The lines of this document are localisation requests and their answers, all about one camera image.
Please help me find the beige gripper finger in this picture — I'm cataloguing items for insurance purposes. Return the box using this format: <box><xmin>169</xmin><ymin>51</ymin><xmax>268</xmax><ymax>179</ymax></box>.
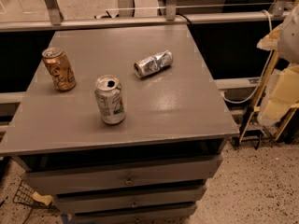
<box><xmin>257</xmin><ymin>24</ymin><xmax>281</xmax><ymax>50</ymax></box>
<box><xmin>257</xmin><ymin>63</ymin><xmax>299</xmax><ymax>126</ymax></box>

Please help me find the dented silver redbull can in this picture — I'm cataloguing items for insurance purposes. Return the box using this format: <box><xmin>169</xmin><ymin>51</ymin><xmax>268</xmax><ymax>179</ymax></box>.
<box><xmin>134</xmin><ymin>50</ymin><xmax>174</xmax><ymax>78</ymax></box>

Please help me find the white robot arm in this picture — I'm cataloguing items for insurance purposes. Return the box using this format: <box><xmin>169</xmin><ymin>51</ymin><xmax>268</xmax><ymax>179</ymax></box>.
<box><xmin>257</xmin><ymin>6</ymin><xmax>299</xmax><ymax>126</ymax></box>

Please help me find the white green soda can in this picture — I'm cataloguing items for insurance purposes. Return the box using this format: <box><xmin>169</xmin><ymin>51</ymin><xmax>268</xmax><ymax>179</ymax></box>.
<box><xmin>94</xmin><ymin>75</ymin><xmax>125</xmax><ymax>125</ymax></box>

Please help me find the orange gold soda can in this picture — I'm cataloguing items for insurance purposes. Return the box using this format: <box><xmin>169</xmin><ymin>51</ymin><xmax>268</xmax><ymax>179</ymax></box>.
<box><xmin>42</xmin><ymin>47</ymin><xmax>76</xmax><ymax>91</ymax></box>

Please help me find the yellow metal stand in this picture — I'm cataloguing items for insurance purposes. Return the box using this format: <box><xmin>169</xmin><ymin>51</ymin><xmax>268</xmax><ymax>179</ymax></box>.
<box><xmin>234</xmin><ymin>51</ymin><xmax>299</xmax><ymax>147</ymax></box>

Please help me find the top grey drawer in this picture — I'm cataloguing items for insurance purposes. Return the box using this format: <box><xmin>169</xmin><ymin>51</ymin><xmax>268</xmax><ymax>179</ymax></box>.
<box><xmin>22</xmin><ymin>155</ymin><xmax>223</xmax><ymax>195</ymax></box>

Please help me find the grey drawer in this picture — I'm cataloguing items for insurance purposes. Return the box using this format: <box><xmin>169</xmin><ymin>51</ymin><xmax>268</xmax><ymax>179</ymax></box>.
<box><xmin>22</xmin><ymin>155</ymin><xmax>223</xmax><ymax>195</ymax></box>
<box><xmin>74</xmin><ymin>203</ymin><xmax>197</xmax><ymax>224</ymax></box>
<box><xmin>54</xmin><ymin>185</ymin><xmax>206</xmax><ymax>214</ymax></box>

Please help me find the middle grey drawer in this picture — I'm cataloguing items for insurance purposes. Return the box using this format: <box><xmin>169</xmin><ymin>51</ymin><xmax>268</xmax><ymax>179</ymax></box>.
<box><xmin>54</xmin><ymin>185</ymin><xmax>206</xmax><ymax>214</ymax></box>

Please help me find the grey drawer cabinet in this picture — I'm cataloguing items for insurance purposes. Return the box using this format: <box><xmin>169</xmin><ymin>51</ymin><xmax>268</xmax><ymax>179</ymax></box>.
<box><xmin>1</xmin><ymin>25</ymin><xmax>238</xmax><ymax>224</ymax></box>

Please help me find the bottom grey drawer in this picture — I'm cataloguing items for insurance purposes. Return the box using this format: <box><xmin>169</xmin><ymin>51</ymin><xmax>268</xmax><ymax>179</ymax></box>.
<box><xmin>74</xmin><ymin>203</ymin><xmax>197</xmax><ymax>224</ymax></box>

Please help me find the yellow foam piece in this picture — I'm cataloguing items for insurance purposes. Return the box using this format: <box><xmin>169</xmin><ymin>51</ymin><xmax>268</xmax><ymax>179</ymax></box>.
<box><xmin>32</xmin><ymin>191</ymin><xmax>53</xmax><ymax>206</ymax></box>

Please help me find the white cable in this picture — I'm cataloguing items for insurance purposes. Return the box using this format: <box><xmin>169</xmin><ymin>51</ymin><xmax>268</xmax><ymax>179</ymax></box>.
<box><xmin>221</xmin><ymin>9</ymin><xmax>275</xmax><ymax>105</ymax></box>

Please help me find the black cable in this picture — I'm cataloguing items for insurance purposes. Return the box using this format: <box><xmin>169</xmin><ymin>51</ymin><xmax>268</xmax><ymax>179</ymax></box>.
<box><xmin>176</xmin><ymin>13</ymin><xmax>213</xmax><ymax>77</ymax></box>

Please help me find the horizontal metal rail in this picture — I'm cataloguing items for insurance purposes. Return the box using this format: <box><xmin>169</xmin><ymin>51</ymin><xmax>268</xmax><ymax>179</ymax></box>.
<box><xmin>0</xmin><ymin>11</ymin><xmax>289</xmax><ymax>32</ymax></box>

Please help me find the black wire basket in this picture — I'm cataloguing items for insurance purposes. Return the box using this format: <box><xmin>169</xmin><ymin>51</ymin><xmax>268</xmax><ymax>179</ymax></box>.
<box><xmin>13</xmin><ymin>181</ymin><xmax>48</xmax><ymax>209</ymax></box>

